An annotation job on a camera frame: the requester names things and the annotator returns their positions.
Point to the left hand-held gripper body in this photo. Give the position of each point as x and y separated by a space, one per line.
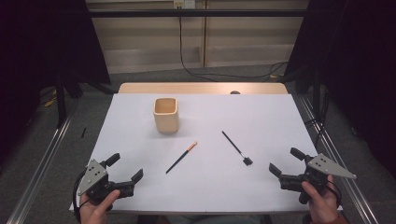
93 174

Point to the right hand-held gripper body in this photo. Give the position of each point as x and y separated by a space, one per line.
323 166

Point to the black makeup brush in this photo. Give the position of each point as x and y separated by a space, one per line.
247 161

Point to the black pencil with orange end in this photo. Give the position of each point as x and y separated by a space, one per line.
180 158

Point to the beige square pen holder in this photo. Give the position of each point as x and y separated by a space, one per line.
166 121

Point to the person's left hand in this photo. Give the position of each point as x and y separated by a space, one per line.
93 213

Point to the person's right hand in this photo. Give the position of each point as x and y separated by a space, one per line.
323 205

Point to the small black floor object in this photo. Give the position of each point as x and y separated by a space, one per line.
83 132

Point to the white table sheet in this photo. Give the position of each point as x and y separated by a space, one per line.
218 193

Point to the dark table grommet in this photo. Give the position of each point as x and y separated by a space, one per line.
235 92

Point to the wooden table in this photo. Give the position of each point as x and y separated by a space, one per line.
186 88

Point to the black curtain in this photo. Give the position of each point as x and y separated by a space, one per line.
37 46
358 62

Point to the aluminium floor rail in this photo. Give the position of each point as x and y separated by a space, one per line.
43 168
361 202

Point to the black stand post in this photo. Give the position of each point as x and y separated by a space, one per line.
60 102

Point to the black horizontal frame bar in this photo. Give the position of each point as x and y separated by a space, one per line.
218 13

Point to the white wall socket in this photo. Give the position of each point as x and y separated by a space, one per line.
183 3

